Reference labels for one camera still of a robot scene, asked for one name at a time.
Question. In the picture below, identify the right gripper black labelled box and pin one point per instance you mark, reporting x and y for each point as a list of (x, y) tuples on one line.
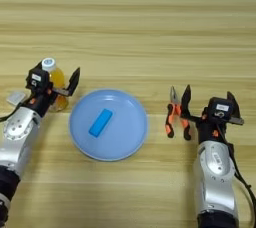
[(221, 108)]

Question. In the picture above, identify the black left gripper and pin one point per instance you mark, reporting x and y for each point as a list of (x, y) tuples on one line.
[(41, 103)]

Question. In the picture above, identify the blue rectangular block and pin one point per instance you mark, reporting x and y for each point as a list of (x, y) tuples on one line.
[(100, 123)]

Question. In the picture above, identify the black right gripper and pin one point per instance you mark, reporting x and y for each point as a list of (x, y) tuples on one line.
[(211, 132)]

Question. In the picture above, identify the light blue round plate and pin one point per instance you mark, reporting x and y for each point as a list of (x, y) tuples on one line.
[(126, 132)]

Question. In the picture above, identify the orange juice bottle white cap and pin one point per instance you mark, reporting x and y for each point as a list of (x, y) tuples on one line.
[(59, 78)]

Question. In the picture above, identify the small grey square block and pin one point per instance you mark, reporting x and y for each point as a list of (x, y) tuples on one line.
[(15, 98)]

